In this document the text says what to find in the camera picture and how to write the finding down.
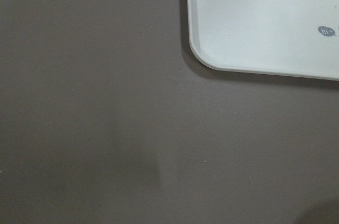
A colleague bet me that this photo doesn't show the cream rabbit tray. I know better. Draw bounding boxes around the cream rabbit tray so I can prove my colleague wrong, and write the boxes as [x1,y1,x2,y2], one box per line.
[187,0,338,80]

